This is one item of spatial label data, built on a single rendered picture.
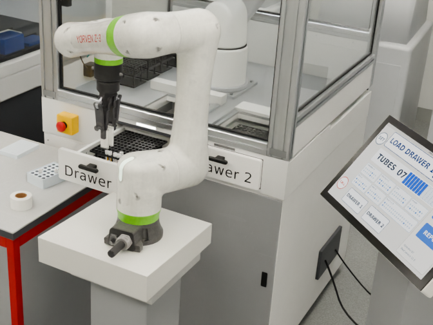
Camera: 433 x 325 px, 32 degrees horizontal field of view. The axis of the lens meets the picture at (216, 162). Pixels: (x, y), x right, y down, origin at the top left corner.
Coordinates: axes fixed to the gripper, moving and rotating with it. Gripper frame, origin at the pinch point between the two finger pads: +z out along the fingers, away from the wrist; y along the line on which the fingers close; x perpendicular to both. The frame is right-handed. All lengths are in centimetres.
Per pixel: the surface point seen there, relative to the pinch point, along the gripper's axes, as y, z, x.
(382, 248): 21, 0, 100
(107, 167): 10.7, 5.3, 7.8
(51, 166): 0.9, 16.6, -22.7
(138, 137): -17.9, 5.6, 1.3
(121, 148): -6.5, 5.9, 1.6
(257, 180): -19, 10, 48
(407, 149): -2, -20, 98
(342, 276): -112, 93, 59
